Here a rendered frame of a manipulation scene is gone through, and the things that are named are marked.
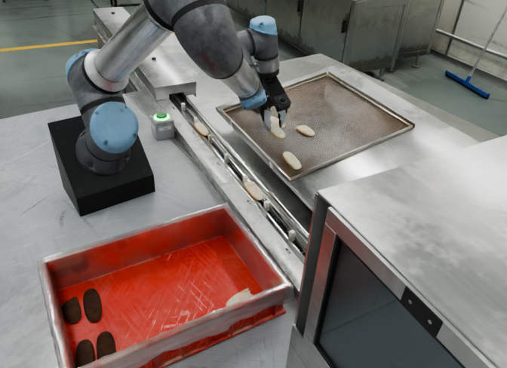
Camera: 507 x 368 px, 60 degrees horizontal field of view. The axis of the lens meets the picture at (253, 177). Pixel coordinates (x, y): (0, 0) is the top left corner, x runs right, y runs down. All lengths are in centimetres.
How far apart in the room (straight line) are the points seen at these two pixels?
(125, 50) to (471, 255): 80
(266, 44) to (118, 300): 79
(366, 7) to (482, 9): 154
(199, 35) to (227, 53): 7
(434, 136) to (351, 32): 264
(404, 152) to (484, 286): 96
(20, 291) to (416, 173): 92
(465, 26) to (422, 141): 393
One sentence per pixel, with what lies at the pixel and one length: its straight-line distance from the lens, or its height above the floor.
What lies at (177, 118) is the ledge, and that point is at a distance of 172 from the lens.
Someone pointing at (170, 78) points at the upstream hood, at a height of 92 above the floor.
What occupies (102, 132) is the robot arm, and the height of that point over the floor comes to 112.
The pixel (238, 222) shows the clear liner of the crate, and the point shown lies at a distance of 111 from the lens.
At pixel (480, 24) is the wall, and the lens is 528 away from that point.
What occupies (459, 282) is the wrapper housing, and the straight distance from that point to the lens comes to 53.
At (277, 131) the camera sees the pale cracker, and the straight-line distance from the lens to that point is 144.
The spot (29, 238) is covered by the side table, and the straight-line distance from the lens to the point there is 132.
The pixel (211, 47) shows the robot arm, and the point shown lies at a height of 138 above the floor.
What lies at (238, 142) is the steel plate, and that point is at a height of 82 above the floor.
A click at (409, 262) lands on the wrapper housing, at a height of 130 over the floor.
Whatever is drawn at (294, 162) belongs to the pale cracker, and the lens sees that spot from 138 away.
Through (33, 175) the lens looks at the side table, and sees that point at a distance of 157.
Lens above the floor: 165
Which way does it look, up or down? 35 degrees down
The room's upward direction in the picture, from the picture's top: 4 degrees clockwise
